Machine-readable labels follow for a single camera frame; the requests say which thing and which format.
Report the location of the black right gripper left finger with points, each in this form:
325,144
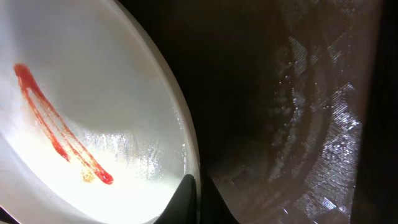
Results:
182,208

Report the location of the cream plate with ketchup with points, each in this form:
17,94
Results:
94,127

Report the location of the brown plastic tray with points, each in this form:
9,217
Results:
294,103

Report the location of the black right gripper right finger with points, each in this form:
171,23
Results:
213,209

